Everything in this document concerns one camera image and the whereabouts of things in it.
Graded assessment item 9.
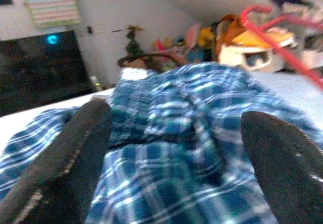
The orange toy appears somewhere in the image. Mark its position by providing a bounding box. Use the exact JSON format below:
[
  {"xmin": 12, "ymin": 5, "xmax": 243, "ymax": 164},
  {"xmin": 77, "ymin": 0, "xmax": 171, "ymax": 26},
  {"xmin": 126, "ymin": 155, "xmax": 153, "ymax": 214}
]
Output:
[{"xmin": 216, "ymin": 13, "xmax": 249, "ymax": 55}]

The yellow plush toy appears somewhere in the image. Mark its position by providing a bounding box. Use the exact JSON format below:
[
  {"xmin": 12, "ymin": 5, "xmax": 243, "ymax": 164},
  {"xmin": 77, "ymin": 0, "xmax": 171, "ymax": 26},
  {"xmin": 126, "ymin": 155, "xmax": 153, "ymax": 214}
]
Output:
[{"xmin": 196, "ymin": 27, "xmax": 215, "ymax": 48}]

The red plastic clothes hanger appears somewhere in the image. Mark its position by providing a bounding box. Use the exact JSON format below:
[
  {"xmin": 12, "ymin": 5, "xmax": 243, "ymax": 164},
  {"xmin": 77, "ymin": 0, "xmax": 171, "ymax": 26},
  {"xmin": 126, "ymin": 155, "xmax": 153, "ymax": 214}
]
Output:
[{"xmin": 239, "ymin": 5, "xmax": 323, "ymax": 91}]

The pastel striped wall hanging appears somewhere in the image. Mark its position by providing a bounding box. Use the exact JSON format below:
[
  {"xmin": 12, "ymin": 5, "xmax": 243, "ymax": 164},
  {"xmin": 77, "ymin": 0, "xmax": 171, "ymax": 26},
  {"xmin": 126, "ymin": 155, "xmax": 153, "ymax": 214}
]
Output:
[{"xmin": 16, "ymin": 0, "xmax": 83, "ymax": 30}]

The pink toy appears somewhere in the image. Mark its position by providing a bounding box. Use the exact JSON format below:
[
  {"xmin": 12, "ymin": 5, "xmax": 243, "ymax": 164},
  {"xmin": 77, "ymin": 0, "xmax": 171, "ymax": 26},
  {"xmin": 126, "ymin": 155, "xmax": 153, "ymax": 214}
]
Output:
[{"xmin": 185, "ymin": 23, "xmax": 201, "ymax": 45}]

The blue plaid shirt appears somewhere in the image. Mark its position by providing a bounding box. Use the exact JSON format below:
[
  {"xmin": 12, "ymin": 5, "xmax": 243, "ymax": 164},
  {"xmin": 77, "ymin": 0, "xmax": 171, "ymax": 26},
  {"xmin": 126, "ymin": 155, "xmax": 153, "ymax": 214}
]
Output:
[{"xmin": 0, "ymin": 61, "xmax": 323, "ymax": 224}]

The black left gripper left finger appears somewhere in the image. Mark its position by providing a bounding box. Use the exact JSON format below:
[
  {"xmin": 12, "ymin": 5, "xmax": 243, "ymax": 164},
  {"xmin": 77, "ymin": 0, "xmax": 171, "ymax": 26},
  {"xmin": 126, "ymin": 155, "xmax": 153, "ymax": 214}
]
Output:
[{"xmin": 0, "ymin": 98, "xmax": 114, "ymax": 224}]

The small green plant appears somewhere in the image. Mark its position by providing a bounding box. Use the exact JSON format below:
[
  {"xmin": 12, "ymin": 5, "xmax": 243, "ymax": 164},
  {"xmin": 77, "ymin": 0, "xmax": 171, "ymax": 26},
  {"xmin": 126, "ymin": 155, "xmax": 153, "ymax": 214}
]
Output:
[{"xmin": 125, "ymin": 24, "xmax": 146, "ymax": 55}]

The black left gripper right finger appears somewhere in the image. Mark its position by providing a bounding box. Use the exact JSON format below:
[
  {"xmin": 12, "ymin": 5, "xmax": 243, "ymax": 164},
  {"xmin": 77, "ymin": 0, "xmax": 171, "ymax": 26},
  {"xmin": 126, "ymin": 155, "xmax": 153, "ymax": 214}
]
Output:
[{"xmin": 241, "ymin": 110, "xmax": 323, "ymax": 224}]

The white toy car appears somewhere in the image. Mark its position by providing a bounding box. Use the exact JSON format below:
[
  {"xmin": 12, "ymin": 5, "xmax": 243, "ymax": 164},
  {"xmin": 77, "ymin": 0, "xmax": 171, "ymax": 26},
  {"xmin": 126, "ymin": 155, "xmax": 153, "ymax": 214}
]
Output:
[{"xmin": 218, "ymin": 29, "xmax": 298, "ymax": 73}]

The black television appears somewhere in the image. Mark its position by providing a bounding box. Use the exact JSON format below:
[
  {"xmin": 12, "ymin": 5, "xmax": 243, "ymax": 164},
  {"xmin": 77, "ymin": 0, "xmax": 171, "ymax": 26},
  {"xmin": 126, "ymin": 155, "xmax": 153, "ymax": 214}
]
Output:
[{"xmin": 0, "ymin": 29, "xmax": 93, "ymax": 118}]

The white plastic folding table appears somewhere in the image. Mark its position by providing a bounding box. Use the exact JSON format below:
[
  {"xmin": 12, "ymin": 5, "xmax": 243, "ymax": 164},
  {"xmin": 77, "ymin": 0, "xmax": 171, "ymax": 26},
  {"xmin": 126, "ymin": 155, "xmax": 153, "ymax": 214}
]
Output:
[{"xmin": 0, "ymin": 70, "xmax": 323, "ymax": 154}]

